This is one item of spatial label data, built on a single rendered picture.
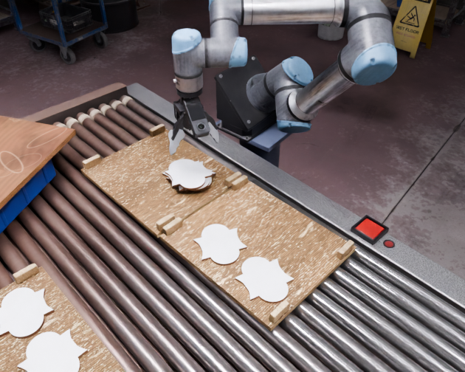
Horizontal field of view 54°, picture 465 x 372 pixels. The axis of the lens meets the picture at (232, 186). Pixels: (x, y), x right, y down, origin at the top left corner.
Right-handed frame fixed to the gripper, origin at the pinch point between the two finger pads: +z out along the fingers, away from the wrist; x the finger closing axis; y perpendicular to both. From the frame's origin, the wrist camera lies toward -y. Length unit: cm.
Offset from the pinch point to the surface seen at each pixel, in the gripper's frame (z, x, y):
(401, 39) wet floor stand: 91, -280, 208
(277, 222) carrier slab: 11.7, -14.2, -26.8
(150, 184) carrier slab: 11.8, 13.9, 4.6
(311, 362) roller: 13, -1, -66
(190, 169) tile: 7.6, 1.8, 1.5
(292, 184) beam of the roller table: 13.8, -28.0, -11.7
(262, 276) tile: 10.9, -1.1, -42.7
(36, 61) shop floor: 106, 39, 333
